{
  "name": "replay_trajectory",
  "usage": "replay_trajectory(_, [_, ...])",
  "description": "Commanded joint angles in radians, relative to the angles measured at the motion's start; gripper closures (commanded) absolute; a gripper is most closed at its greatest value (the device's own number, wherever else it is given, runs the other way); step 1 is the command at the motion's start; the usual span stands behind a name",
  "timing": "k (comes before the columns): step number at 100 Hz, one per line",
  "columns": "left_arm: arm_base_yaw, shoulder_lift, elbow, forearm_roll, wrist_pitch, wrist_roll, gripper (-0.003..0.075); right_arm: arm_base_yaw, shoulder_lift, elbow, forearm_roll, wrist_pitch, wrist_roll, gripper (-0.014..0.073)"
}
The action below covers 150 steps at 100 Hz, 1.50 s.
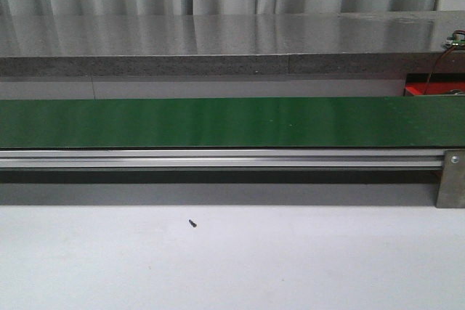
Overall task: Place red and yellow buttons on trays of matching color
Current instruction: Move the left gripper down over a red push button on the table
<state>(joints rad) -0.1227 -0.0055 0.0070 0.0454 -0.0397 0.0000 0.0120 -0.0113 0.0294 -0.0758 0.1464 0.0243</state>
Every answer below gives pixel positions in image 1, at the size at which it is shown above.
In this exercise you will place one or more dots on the grey stone shelf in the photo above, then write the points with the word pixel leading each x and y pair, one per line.
pixel 229 45

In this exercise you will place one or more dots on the green conveyor belt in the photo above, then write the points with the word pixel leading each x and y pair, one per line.
pixel 234 122

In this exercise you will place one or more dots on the red plate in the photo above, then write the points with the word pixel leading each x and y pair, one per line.
pixel 438 84

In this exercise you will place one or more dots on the small green circuit board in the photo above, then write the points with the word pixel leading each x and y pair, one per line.
pixel 455 40

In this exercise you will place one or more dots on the aluminium conveyor rail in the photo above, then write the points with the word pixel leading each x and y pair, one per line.
pixel 207 158

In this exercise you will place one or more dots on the grey metal bracket plate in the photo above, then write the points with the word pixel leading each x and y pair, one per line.
pixel 451 190

